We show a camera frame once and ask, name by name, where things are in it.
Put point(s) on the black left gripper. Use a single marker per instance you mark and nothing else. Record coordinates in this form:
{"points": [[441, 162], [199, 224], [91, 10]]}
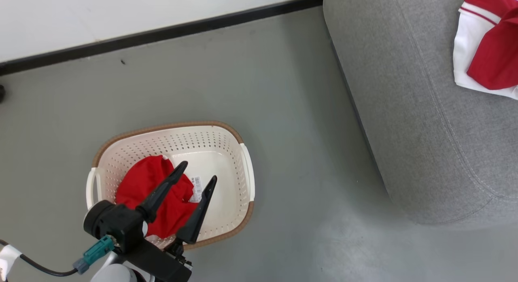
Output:
{"points": [[158, 261]]}

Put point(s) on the plain red garment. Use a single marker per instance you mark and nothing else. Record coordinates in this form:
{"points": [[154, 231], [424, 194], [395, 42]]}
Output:
{"points": [[141, 181]]}

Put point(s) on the red and white garment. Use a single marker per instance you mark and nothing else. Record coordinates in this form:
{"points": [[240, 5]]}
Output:
{"points": [[493, 59]]}

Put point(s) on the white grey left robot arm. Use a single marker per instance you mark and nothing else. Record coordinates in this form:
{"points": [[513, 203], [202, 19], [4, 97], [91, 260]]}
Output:
{"points": [[115, 274]]}

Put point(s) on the grey fabric sofa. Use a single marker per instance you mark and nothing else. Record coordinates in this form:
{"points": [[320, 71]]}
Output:
{"points": [[404, 92]]}

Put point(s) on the cream perforated laundry basket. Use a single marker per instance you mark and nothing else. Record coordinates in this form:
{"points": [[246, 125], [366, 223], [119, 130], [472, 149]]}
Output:
{"points": [[218, 152]]}

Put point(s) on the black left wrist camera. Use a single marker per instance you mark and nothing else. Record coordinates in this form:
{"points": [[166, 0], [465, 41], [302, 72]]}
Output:
{"points": [[107, 221]]}

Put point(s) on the black wall baseboard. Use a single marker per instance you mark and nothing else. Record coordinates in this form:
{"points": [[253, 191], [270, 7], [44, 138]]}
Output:
{"points": [[162, 31]]}

